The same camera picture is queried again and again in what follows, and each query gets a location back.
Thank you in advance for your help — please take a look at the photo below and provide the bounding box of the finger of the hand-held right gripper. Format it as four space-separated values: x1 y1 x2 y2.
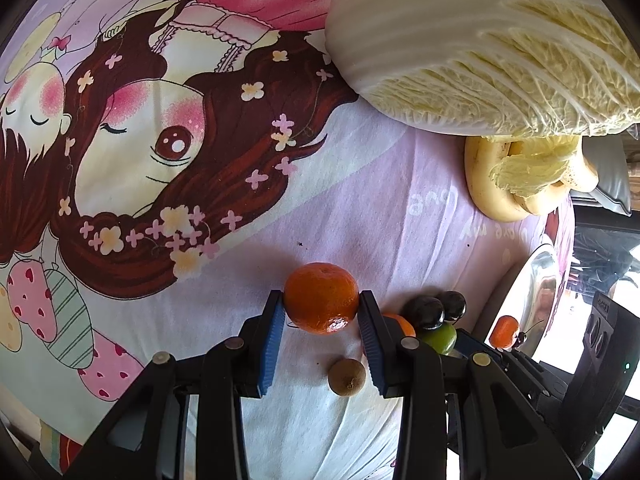
455 329 561 416

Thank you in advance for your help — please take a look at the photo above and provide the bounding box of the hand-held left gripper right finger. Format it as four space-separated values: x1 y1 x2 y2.
357 290 583 480

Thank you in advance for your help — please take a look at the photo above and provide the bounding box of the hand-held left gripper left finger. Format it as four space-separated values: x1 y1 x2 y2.
65 289 287 480

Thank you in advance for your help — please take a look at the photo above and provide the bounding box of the mandarin orange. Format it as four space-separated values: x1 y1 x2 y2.
382 313 417 339
283 262 360 336
489 315 519 351

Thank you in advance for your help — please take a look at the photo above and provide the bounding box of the brown longan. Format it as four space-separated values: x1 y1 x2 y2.
328 358 367 397

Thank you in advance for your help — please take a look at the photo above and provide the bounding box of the green jujube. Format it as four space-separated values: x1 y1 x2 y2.
418 323 458 356

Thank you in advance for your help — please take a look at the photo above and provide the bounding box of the round metal plate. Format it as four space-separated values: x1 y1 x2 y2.
484 242 569 357

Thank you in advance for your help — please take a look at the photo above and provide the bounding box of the printed cartoon blanket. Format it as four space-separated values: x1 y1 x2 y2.
0 0 576 480

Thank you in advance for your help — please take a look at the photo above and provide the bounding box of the napa cabbage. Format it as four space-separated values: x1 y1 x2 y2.
325 0 640 138

